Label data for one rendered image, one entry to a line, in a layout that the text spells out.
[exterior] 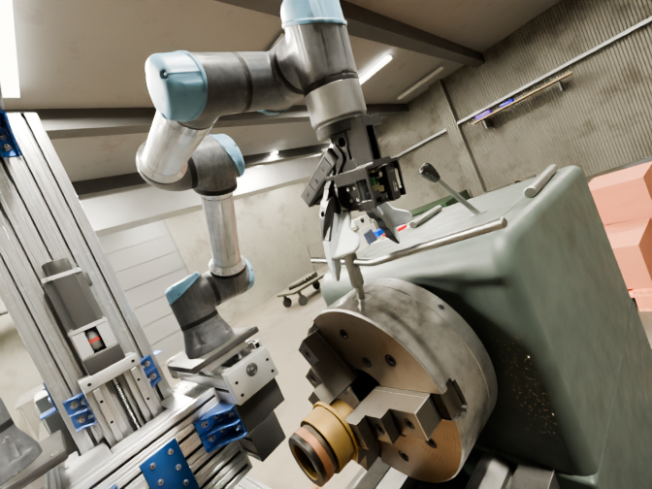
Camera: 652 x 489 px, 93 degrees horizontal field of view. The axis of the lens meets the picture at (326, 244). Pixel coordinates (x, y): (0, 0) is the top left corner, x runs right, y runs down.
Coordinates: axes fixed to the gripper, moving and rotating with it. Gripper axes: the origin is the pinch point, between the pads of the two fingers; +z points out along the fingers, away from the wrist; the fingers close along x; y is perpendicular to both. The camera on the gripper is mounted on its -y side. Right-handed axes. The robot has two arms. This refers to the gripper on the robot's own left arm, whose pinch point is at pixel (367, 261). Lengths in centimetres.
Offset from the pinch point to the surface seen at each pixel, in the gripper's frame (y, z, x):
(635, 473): 25, 52, 27
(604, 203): -9, 70, 287
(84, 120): -391, -145, 37
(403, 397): 5.6, 17.8, -6.1
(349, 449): 0.7, 22.3, -14.0
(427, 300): 4.9, 8.9, 5.6
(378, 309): 1.1, 7.1, -1.5
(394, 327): 4.6, 8.7, -3.1
